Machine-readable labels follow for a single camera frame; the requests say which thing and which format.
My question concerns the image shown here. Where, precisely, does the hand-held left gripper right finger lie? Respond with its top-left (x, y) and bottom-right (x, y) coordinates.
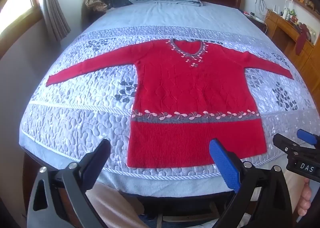
top-left (209, 139), bottom-right (295, 228)

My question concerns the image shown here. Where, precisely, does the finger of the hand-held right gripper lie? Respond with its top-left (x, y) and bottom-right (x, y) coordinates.
top-left (296, 129), bottom-right (320, 147)
top-left (272, 133), bottom-right (302, 155)

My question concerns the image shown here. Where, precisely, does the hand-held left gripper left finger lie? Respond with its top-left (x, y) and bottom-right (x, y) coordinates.
top-left (27, 139), bottom-right (112, 228)

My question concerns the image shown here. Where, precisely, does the red knitted sweater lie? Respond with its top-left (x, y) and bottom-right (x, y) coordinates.
top-left (46, 39), bottom-right (293, 168)

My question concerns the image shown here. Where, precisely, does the person's right hand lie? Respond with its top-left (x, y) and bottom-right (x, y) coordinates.
top-left (299, 177), bottom-right (313, 217)

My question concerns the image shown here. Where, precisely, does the quilted leaf-print bedspread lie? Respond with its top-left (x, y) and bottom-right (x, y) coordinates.
top-left (19, 0), bottom-right (320, 193)

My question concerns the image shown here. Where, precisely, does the person's beige trouser leg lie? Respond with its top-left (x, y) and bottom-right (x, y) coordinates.
top-left (85, 182), bottom-right (146, 228)

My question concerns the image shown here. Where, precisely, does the wooden bed footboard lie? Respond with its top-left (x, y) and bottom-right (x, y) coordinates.
top-left (22, 152), bottom-right (253, 222)

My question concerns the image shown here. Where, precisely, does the dark red hanging cloth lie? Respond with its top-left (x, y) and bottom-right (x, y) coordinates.
top-left (295, 24), bottom-right (311, 55)

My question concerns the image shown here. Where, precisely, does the dark bedside table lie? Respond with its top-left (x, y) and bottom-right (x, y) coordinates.
top-left (243, 10), bottom-right (268, 34)

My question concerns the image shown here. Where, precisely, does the brown crumpled cloth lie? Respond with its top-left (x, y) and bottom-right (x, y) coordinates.
top-left (85, 0), bottom-right (110, 14)

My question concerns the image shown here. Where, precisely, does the grey curtain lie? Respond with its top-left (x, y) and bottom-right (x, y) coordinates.
top-left (32, 0), bottom-right (72, 41)

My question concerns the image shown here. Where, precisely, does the window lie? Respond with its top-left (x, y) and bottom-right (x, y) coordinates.
top-left (0, 0), bottom-right (42, 52)

